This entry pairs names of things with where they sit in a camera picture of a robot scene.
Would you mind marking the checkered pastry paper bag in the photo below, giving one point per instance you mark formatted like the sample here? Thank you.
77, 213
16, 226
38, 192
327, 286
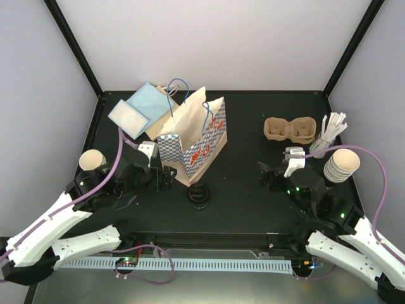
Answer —
193, 135

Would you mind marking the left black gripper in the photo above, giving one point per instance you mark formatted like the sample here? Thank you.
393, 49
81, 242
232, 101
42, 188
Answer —
168, 178

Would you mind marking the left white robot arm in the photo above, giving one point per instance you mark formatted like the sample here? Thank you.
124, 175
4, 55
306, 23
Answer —
39, 250

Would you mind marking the paper cup stack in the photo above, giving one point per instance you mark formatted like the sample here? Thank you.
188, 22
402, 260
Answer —
91, 159
341, 165

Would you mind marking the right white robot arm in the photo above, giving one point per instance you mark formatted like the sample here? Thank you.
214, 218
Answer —
337, 230

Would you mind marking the circuit board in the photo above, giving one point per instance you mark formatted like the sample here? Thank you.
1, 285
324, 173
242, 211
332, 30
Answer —
307, 264
127, 262

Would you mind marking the right circuit board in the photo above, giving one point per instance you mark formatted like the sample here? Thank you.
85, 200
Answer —
307, 264

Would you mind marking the brown pulp cup carrier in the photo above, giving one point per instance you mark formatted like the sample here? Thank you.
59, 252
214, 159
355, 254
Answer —
300, 130

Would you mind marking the black printed coffee cup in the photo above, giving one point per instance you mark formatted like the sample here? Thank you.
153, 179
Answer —
198, 194

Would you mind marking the blue slotted cable duct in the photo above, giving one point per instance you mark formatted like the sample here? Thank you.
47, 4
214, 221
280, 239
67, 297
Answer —
185, 264

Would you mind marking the light blue paper bag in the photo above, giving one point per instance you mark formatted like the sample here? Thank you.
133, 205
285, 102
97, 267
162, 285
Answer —
149, 102

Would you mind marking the white napkin pack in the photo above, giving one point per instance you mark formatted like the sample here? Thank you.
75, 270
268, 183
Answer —
128, 119

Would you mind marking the glass of wrapped straws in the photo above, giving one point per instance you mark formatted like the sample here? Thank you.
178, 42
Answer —
331, 126

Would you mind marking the left circuit board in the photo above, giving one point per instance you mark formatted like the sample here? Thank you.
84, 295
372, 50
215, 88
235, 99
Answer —
127, 262

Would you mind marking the brown kraft paper bag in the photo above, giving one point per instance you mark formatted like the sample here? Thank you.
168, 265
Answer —
153, 131

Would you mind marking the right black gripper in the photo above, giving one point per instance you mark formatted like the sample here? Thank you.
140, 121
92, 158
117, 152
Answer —
264, 178

